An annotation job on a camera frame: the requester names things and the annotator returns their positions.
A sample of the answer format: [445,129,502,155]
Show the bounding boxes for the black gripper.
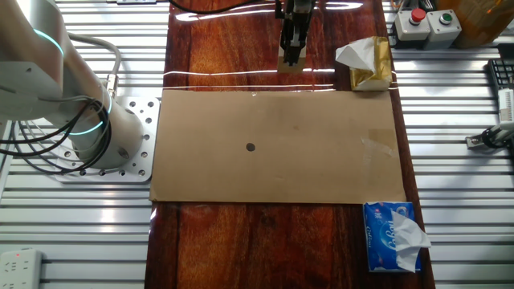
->
[275,0,316,67]

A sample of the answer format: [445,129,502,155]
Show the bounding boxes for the light wooden block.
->
[276,43,306,75]

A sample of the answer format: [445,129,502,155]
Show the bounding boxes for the gold tissue pack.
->
[335,35,394,92]

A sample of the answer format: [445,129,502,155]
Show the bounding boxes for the brown cardboard sheet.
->
[149,88,407,205]

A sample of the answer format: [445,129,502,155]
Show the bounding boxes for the green button box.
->
[423,10,463,51]

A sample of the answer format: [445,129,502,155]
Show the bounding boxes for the brown cardboard box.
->
[435,0,514,50]

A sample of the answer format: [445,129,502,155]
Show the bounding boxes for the dark red wooden board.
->
[144,0,437,289]

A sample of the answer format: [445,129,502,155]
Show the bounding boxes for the black keyboard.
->
[487,58,514,92]

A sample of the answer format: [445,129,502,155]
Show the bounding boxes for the blue tissue pack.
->
[362,200,433,274]

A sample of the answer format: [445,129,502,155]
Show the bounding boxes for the white power strip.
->
[0,248,43,289]

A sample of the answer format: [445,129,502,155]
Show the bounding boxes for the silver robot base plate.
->
[54,96,161,185]

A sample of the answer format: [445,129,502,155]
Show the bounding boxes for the thick grey cable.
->
[67,33,122,100]

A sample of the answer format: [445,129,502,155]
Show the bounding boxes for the black cable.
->
[0,0,282,177]

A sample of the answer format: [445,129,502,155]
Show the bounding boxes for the silver camera with vents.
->
[497,88,514,124]

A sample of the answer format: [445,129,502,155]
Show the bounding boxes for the silver camera on bracket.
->
[465,122,514,150]

